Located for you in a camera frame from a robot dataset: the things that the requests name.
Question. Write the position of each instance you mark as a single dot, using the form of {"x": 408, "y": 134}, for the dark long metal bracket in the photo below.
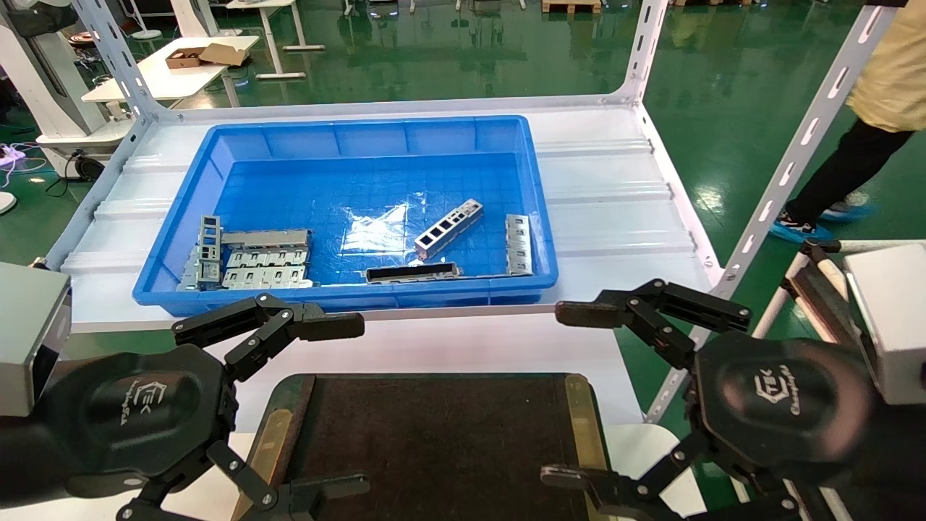
{"x": 412, "y": 273}

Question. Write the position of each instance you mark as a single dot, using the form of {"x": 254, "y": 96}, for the grey long metal bracket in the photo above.
{"x": 268, "y": 237}

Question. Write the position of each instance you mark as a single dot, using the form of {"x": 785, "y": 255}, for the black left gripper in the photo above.
{"x": 130, "y": 412}

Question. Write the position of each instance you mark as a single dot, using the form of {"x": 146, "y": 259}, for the white table with box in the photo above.
{"x": 166, "y": 79}

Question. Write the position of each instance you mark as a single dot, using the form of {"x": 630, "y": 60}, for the white table with metal legs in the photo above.
{"x": 278, "y": 43}

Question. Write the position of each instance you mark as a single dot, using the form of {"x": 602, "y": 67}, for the white machine base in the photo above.
{"x": 51, "y": 87}

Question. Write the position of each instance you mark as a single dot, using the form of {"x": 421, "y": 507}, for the blue plastic bin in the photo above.
{"x": 304, "y": 195}

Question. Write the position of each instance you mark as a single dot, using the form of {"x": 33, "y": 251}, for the clear plastic film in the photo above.
{"x": 372, "y": 231}

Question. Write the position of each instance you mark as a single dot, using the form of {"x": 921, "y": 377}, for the wooden pallet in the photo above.
{"x": 571, "y": 6}

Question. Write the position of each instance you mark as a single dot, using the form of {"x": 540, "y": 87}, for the grey angled metal bracket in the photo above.
{"x": 189, "y": 275}

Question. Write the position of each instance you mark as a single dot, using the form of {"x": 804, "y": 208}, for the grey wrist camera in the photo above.
{"x": 29, "y": 333}
{"x": 893, "y": 318}

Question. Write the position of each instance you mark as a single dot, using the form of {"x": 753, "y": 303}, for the black container with brass edges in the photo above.
{"x": 434, "y": 449}

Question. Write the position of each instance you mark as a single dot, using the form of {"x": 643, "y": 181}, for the grey upright slotted bracket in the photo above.
{"x": 210, "y": 239}

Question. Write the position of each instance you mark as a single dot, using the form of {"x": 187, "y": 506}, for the open cardboard box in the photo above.
{"x": 217, "y": 54}

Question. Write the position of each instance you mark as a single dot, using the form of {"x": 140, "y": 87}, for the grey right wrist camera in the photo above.
{"x": 893, "y": 318}

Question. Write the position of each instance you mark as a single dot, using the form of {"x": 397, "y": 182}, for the blue shoe cover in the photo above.
{"x": 850, "y": 210}
{"x": 796, "y": 230}

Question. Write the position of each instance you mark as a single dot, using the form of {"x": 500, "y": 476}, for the black and white cart frame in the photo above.
{"x": 821, "y": 297}

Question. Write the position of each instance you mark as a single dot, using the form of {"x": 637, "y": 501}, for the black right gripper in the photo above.
{"x": 781, "y": 405}

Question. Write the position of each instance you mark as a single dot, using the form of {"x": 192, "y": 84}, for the silver slotted metal bracket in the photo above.
{"x": 518, "y": 246}

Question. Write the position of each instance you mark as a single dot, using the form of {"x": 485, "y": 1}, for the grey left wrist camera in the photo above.
{"x": 29, "y": 333}

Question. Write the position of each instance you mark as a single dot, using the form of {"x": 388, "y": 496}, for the white metal shelf rack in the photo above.
{"x": 608, "y": 217}

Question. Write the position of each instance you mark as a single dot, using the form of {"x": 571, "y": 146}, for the person in yellow top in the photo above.
{"x": 897, "y": 72}

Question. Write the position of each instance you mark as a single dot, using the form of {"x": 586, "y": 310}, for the metal bracket with square holes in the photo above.
{"x": 445, "y": 230}

